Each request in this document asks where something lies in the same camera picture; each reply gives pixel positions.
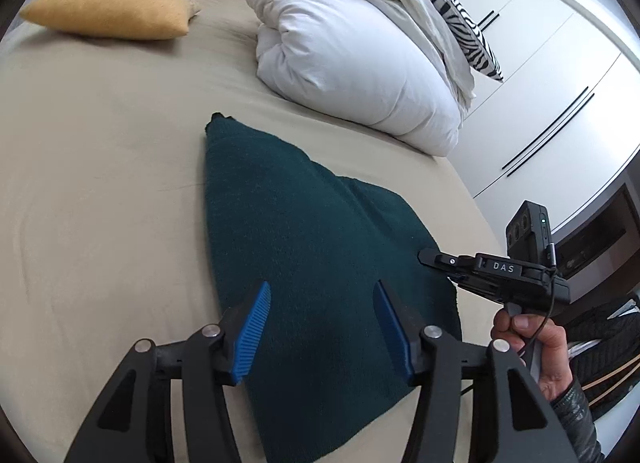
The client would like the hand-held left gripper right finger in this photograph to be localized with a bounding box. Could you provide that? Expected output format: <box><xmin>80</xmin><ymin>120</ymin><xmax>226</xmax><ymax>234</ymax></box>
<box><xmin>372</xmin><ymin>279</ymin><xmax>583</xmax><ymax>463</ymax></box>

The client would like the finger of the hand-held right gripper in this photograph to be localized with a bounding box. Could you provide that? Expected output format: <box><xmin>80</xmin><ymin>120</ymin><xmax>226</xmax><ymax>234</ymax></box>
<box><xmin>417</xmin><ymin>249</ymin><xmax>481</xmax><ymax>286</ymax></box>

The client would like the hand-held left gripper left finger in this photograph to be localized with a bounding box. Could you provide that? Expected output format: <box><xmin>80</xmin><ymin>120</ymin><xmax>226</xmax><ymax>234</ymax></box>
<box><xmin>62</xmin><ymin>279</ymin><xmax>273</xmax><ymax>463</ymax></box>

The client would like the dark green sweater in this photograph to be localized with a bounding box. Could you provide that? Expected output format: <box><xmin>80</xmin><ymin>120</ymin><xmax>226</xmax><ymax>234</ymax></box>
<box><xmin>202</xmin><ymin>112</ymin><xmax>463</xmax><ymax>463</ymax></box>

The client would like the person's right forearm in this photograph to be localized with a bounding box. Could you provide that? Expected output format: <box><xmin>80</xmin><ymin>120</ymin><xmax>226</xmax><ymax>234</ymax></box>
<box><xmin>547</xmin><ymin>375</ymin><xmax>608</xmax><ymax>463</ymax></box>

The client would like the person's right hand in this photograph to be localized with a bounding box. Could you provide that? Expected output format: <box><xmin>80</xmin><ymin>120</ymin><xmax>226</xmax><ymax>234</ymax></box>
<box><xmin>490</xmin><ymin>305</ymin><xmax>571</xmax><ymax>401</ymax></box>

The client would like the dark cabinet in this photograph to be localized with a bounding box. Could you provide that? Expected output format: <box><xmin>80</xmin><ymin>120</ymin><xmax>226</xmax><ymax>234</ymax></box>
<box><xmin>552</xmin><ymin>175</ymin><xmax>640</xmax><ymax>294</ymax></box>

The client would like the black garment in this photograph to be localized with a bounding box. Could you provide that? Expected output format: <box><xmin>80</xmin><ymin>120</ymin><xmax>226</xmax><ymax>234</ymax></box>
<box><xmin>565</xmin><ymin>293</ymin><xmax>640</xmax><ymax>419</ymax></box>

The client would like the white wardrobe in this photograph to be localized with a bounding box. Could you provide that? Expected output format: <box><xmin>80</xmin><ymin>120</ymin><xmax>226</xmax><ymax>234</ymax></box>
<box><xmin>445</xmin><ymin>0</ymin><xmax>640</xmax><ymax>244</ymax></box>

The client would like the bed with beige sheet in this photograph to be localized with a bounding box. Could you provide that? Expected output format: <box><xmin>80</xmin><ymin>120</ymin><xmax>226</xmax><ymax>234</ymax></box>
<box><xmin>0</xmin><ymin>0</ymin><xmax>506</xmax><ymax>463</ymax></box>

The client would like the white folded duvet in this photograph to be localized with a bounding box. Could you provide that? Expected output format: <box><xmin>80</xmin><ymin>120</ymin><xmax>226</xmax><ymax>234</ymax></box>
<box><xmin>242</xmin><ymin>0</ymin><xmax>476</xmax><ymax>158</ymax></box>

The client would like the zebra striped pillow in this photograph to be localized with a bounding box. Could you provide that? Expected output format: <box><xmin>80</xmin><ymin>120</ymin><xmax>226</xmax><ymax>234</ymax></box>
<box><xmin>320</xmin><ymin>0</ymin><xmax>505</xmax><ymax>82</ymax></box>

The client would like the yellow pillow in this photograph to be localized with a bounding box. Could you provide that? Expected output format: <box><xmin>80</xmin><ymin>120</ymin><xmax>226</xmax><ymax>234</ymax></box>
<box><xmin>19</xmin><ymin>0</ymin><xmax>201</xmax><ymax>41</ymax></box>

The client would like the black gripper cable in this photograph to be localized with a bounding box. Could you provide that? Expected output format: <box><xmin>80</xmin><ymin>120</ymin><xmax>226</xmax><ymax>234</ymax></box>
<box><xmin>517</xmin><ymin>243</ymin><xmax>558</xmax><ymax>359</ymax></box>

